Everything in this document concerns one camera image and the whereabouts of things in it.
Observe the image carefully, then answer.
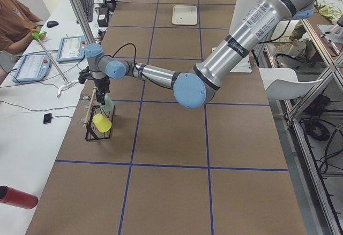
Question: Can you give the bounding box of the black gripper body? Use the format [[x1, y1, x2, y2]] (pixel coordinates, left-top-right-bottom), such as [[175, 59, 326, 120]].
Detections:
[[78, 68, 110, 93]]

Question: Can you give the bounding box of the green plastic cup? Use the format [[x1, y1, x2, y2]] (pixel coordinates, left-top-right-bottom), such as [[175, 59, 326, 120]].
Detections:
[[103, 94, 114, 112]]

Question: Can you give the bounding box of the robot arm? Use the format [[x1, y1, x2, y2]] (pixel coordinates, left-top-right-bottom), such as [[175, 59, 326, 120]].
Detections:
[[78, 0, 315, 108]]

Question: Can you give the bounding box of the yellow plastic cup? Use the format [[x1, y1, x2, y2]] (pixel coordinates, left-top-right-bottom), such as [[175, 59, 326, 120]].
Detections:
[[92, 113, 112, 133]]

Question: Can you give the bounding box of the cream rabbit tray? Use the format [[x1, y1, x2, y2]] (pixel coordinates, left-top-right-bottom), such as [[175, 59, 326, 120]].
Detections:
[[171, 5, 198, 26]]

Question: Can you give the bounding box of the blue teach pendant far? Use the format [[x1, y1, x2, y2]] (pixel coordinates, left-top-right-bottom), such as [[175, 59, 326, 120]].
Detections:
[[57, 36, 86, 63]]

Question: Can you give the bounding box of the blue teach pendant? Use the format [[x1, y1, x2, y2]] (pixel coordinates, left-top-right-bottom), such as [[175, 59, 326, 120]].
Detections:
[[12, 53, 51, 83], [57, 36, 86, 63]]

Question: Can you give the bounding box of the small black square device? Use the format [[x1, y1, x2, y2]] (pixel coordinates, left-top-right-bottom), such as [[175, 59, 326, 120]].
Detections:
[[43, 113, 52, 124]]

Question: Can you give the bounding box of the blue teach pendant near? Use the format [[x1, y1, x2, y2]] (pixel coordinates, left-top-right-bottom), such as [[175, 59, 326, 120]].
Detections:
[[12, 53, 51, 83]]

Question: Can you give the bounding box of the black computer mouse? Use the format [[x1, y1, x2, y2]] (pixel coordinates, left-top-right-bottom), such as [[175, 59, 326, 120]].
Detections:
[[46, 20, 59, 28]]

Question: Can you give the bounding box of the black keyboard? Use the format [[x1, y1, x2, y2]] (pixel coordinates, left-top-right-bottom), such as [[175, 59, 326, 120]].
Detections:
[[79, 0, 94, 22]]

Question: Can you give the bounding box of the person in brown shirt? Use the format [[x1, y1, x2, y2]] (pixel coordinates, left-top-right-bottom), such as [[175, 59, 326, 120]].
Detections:
[[1, 0, 42, 55]]

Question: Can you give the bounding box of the red bottle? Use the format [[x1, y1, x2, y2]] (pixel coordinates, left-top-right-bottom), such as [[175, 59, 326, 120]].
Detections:
[[1, 185, 38, 209]]

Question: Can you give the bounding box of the white plastic chair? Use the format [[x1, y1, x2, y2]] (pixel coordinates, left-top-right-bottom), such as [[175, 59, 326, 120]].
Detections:
[[259, 67, 323, 100]]

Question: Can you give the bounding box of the black wire cup rack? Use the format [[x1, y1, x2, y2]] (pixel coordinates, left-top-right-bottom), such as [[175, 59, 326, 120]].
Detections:
[[81, 86, 116, 141]]

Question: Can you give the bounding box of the metal rod with green handle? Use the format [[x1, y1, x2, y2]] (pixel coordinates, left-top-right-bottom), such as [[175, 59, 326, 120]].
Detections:
[[32, 27, 79, 98]]

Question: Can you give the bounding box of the aluminium frame post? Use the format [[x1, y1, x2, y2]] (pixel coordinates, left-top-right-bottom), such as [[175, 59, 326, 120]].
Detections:
[[69, 0, 101, 58]]

